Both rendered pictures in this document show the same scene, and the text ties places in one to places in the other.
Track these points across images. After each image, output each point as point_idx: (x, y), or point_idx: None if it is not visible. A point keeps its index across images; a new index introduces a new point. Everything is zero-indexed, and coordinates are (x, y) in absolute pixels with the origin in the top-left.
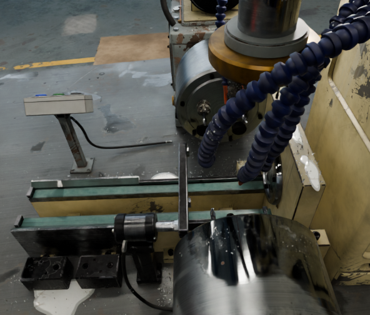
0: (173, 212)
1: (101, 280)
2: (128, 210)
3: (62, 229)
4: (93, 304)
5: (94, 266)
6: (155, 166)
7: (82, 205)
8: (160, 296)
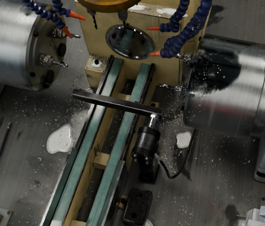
0: (119, 129)
1: (148, 205)
2: (88, 174)
3: (105, 219)
4: (160, 221)
5: (136, 207)
6: (35, 146)
7: (71, 210)
8: (168, 169)
